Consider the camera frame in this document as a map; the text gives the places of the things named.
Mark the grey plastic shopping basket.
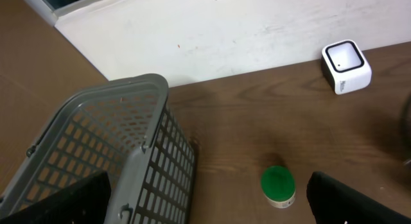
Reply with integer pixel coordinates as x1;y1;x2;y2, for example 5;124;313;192
1;74;197;223

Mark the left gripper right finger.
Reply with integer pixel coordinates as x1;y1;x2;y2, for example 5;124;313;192
306;171;410;224

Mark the green lid jar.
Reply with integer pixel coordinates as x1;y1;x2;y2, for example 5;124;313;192
260;166;296;209

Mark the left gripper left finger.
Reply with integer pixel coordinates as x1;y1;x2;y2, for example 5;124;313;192
1;171;111;224

